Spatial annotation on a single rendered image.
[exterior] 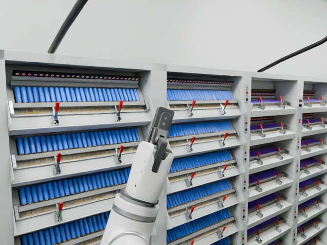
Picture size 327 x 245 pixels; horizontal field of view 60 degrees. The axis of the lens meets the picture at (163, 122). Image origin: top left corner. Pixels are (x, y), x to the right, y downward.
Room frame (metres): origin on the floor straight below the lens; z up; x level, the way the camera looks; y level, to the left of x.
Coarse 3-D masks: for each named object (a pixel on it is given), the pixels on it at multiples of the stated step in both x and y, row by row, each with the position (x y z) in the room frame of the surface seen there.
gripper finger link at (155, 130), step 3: (153, 129) 0.53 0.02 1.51; (156, 129) 0.52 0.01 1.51; (153, 132) 0.52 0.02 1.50; (156, 132) 0.51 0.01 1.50; (168, 132) 0.52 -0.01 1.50; (153, 135) 0.51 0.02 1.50; (153, 138) 0.51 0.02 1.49; (150, 141) 0.51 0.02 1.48; (153, 141) 0.51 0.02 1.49; (153, 144) 0.52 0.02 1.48; (156, 144) 0.51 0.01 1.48
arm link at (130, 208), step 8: (120, 200) 0.48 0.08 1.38; (128, 200) 0.49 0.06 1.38; (112, 208) 0.49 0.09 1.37; (120, 208) 0.48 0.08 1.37; (128, 208) 0.47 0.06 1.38; (136, 208) 0.47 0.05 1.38; (144, 208) 0.47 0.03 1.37; (152, 208) 0.49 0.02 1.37; (128, 216) 0.47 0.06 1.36; (136, 216) 0.47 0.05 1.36; (144, 216) 0.47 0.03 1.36; (152, 216) 0.48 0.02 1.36
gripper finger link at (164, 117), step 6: (162, 108) 0.53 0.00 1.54; (156, 114) 0.53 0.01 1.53; (162, 114) 0.53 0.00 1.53; (168, 114) 0.53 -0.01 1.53; (156, 120) 0.53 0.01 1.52; (162, 120) 0.52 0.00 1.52; (168, 120) 0.53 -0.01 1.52; (156, 126) 0.53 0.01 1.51; (162, 126) 0.52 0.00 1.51; (168, 126) 0.53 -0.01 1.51; (162, 132) 0.52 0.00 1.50; (156, 138) 0.50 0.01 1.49
